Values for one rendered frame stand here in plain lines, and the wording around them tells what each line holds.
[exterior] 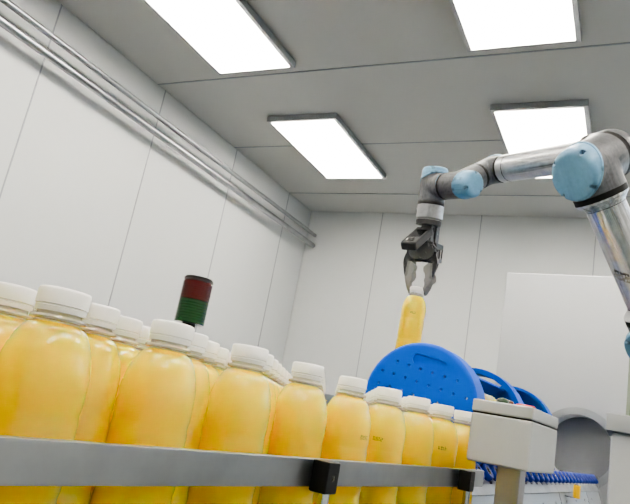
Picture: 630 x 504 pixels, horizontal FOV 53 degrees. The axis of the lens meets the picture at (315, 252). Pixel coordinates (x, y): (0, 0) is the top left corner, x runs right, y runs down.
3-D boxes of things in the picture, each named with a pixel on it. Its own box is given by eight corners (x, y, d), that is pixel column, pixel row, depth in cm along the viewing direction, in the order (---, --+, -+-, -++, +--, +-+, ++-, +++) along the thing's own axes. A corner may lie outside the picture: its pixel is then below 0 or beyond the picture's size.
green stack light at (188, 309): (209, 327, 135) (214, 305, 136) (189, 321, 129) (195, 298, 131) (187, 325, 138) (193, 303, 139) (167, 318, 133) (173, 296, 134)
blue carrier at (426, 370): (543, 487, 207) (566, 403, 211) (455, 488, 136) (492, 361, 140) (462, 455, 223) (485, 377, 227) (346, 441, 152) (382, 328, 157)
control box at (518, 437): (554, 474, 114) (558, 416, 117) (527, 472, 98) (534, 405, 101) (498, 463, 120) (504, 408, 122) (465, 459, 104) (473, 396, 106)
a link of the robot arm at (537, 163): (651, 113, 142) (485, 148, 184) (626, 126, 137) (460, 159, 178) (662, 162, 145) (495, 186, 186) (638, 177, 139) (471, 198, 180)
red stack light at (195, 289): (215, 304, 136) (219, 287, 137) (195, 297, 131) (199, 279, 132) (193, 303, 139) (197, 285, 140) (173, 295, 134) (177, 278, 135)
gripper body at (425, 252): (442, 265, 181) (447, 224, 182) (431, 262, 174) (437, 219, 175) (417, 263, 185) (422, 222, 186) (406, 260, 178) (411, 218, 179)
